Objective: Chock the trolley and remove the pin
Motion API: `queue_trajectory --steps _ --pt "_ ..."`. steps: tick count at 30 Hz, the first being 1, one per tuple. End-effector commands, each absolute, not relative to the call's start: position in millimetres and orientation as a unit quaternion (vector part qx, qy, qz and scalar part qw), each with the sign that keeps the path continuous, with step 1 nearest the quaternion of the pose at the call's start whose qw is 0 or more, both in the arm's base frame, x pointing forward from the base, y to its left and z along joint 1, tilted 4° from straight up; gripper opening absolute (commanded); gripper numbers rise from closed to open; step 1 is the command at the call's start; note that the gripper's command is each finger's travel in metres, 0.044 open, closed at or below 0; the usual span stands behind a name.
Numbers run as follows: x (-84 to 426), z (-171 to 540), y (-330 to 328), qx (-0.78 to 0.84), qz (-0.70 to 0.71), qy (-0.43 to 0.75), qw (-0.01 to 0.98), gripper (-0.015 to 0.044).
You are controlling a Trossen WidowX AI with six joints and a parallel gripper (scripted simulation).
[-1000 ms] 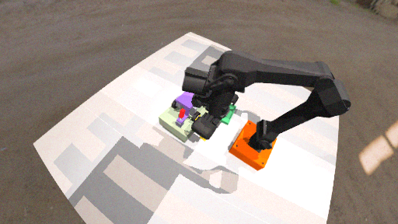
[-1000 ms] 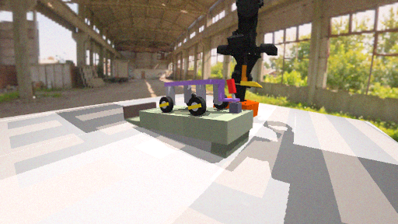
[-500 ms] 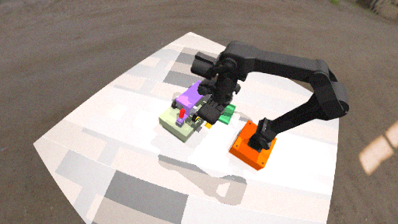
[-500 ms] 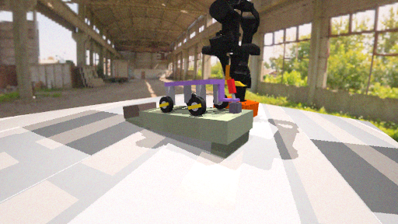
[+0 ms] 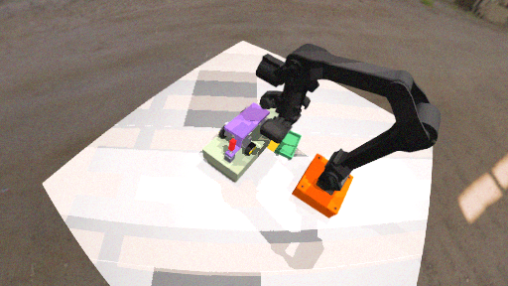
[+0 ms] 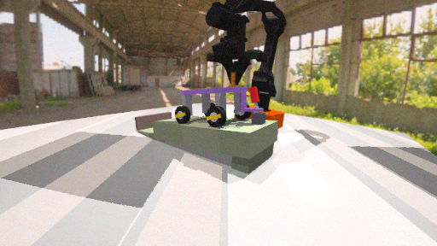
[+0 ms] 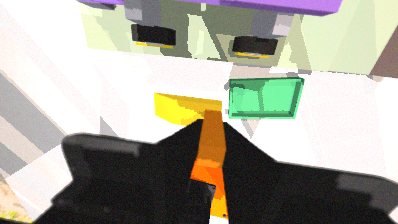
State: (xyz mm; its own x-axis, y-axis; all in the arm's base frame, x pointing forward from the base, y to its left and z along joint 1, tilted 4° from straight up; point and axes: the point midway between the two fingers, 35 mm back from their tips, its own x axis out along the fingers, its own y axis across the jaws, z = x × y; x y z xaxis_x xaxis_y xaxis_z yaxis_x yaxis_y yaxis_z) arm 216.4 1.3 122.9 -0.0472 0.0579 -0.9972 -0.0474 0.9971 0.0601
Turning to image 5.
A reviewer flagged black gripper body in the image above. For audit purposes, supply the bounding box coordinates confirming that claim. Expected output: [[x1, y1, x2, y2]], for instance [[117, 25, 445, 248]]
[[260, 94, 311, 144]]

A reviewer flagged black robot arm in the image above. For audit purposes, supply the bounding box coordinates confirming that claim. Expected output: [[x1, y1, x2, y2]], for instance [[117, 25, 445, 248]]
[[256, 44, 441, 196]]

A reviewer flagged green tray floor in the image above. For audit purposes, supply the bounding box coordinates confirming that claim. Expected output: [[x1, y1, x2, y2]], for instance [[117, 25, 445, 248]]
[[277, 133, 300, 156]]

